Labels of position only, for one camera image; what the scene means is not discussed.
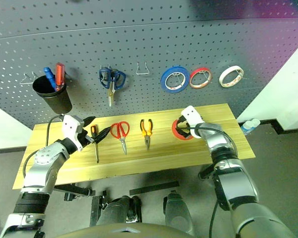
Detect black table frame post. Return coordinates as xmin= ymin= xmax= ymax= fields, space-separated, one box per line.
xmin=89 ymin=190 xmax=107 ymax=228

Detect white tape roll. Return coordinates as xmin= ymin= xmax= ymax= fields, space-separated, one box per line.
xmin=219 ymin=65 xmax=244 ymax=88

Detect red handled screwdriver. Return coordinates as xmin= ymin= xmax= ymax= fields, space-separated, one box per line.
xmin=55 ymin=63 xmax=66 ymax=92

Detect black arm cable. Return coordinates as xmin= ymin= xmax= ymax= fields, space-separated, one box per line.
xmin=176 ymin=125 xmax=239 ymax=238
xmin=22 ymin=114 xmax=65 ymax=180

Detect silver wire pegboard hook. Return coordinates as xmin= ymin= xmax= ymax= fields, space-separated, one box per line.
xmin=19 ymin=71 xmax=39 ymax=85
xmin=136 ymin=61 xmax=149 ymax=75

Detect red handled scissors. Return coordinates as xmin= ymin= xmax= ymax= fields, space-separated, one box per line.
xmin=110 ymin=120 xmax=130 ymax=155

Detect grey left robot leg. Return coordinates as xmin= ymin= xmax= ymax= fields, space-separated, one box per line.
xmin=96 ymin=195 xmax=142 ymax=229

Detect grey right robot leg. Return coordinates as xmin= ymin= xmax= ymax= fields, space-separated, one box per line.
xmin=163 ymin=190 xmax=196 ymax=236

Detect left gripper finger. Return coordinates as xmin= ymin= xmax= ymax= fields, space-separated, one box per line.
xmin=93 ymin=125 xmax=113 ymax=145
xmin=82 ymin=116 xmax=96 ymax=129

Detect black table frame bracket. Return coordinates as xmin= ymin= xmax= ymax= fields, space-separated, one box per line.
xmin=53 ymin=184 xmax=96 ymax=201

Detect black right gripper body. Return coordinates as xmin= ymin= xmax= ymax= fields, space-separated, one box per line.
xmin=180 ymin=130 xmax=195 ymax=141

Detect orange black long-nose pliers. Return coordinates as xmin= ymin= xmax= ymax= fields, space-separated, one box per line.
xmin=139 ymin=119 xmax=154 ymax=151

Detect blue handled scissors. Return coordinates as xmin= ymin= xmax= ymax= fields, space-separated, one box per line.
xmin=98 ymin=68 xmax=127 ymax=107

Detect black flat strip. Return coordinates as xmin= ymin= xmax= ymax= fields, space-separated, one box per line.
xmin=129 ymin=180 xmax=180 ymax=196

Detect black orange screwdriver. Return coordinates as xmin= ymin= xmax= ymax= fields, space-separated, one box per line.
xmin=90 ymin=124 xmax=100 ymax=164

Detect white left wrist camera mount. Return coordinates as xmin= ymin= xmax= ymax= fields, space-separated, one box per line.
xmin=61 ymin=115 xmax=84 ymax=152

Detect black plastic cup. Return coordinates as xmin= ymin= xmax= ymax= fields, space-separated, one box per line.
xmin=32 ymin=75 xmax=73 ymax=114

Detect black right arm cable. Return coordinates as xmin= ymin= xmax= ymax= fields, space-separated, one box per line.
xmin=176 ymin=125 xmax=239 ymax=238

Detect grey metal pegboard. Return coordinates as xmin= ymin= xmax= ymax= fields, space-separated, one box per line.
xmin=0 ymin=0 xmax=298 ymax=130

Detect grey robot leg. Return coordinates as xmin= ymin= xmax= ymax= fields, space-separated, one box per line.
xmin=96 ymin=195 xmax=142 ymax=229
xmin=163 ymin=190 xmax=196 ymax=236

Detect clear plastic bottle blue label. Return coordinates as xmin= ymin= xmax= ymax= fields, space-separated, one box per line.
xmin=240 ymin=118 xmax=261 ymax=136

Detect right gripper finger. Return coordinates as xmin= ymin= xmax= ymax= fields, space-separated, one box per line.
xmin=177 ymin=115 xmax=189 ymax=127
xmin=175 ymin=126 xmax=191 ymax=135

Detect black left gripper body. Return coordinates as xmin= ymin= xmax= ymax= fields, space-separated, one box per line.
xmin=75 ymin=127 xmax=95 ymax=148

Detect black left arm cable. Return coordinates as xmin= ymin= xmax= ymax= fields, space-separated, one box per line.
xmin=22 ymin=114 xmax=65 ymax=180

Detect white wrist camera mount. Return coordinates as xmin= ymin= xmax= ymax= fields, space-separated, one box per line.
xmin=61 ymin=115 xmax=84 ymax=152
xmin=180 ymin=105 xmax=205 ymax=139

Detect blue tape roll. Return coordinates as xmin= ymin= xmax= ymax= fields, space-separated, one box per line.
xmin=160 ymin=65 xmax=190 ymax=94

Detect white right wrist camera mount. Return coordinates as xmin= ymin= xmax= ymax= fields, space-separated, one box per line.
xmin=180 ymin=105 xmax=205 ymax=139

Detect grey robot torso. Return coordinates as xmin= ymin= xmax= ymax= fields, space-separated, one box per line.
xmin=57 ymin=222 xmax=189 ymax=238

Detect thin red tape roll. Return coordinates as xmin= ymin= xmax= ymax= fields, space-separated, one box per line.
xmin=188 ymin=67 xmax=213 ymax=90

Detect wide red tape roll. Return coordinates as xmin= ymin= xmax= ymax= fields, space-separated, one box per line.
xmin=171 ymin=119 xmax=196 ymax=141

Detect blue handled screwdriver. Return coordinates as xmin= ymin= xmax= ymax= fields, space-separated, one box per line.
xmin=44 ymin=66 xmax=57 ymax=91

